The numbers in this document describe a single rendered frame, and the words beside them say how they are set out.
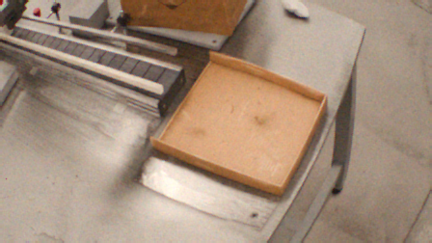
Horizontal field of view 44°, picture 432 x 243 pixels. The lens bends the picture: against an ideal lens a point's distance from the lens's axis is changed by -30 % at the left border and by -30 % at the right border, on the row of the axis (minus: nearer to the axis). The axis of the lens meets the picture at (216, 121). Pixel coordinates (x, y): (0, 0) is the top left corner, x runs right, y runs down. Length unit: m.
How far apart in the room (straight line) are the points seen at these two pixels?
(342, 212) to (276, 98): 0.88
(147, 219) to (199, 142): 0.22
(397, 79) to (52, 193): 1.74
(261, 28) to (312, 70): 0.19
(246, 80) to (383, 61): 1.32
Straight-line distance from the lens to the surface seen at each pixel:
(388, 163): 2.50
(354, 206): 2.38
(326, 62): 1.67
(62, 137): 1.63
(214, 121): 1.56
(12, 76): 1.83
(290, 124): 1.55
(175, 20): 1.71
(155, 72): 1.61
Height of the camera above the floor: 2.08
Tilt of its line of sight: 53 degrees down
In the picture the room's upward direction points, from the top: 10 degrees counter-clockwise
